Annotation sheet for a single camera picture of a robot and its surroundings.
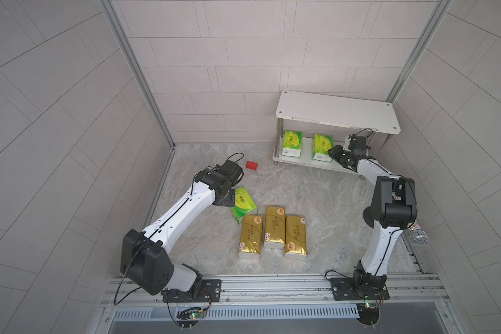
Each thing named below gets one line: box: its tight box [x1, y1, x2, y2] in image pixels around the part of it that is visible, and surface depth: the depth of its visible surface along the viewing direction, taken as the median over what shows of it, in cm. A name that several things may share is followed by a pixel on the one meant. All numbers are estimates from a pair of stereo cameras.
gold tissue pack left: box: [237, 214, 264, 260], surface depth 79 cm
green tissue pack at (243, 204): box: [231, 186, 258, 225], surface depth 88 cm
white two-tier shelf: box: [272, 89, 401, 173], surface depth 91 cm
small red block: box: [245, 160, 259, 171], surface depth 110 cm
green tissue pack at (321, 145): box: [311, 133, 334, 163], surface depth 102 cm
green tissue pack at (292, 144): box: [281, 130, 303, 158], surface depth 104 cm
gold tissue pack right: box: [284, 215, 307, 261], surface depth 79 cm
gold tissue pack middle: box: [263, 205, 286, 248], surface depth 82 cm
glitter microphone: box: [409, 219, 430, 247], surface depth 66 cm
